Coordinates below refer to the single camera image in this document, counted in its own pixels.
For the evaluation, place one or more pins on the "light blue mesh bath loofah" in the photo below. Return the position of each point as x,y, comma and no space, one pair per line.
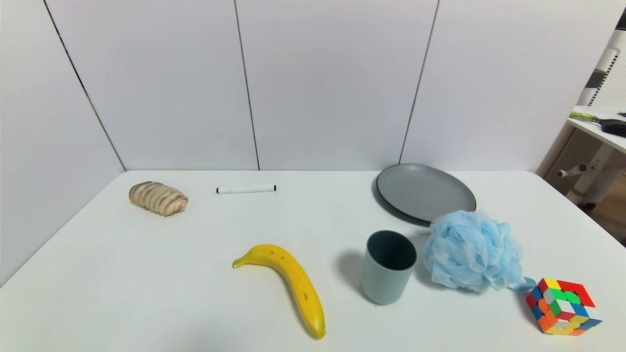
469,249

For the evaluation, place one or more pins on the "gray round plate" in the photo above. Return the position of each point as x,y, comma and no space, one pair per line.
420,193

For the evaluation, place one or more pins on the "white marker pen black cap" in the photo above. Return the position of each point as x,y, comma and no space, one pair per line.
244,189

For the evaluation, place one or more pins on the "yellow banana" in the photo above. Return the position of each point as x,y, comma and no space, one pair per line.
293,278

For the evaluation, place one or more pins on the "teal gray plastic cup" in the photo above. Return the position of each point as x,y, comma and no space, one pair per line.
386,276

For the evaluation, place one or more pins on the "striped brown bread pastry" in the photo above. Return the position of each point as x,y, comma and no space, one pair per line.
157,198

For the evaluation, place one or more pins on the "beige perforated desk panel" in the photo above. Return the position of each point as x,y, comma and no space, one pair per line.
567,151

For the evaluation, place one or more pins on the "multicolour puzzle cube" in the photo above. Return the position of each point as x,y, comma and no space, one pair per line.
562,305

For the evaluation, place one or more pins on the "white side desk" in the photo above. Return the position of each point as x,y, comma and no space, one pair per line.
597,166

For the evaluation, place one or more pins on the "black brush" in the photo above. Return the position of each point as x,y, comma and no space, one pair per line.
614,127

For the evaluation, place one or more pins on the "white perforated panel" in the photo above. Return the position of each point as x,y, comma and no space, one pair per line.
609,73

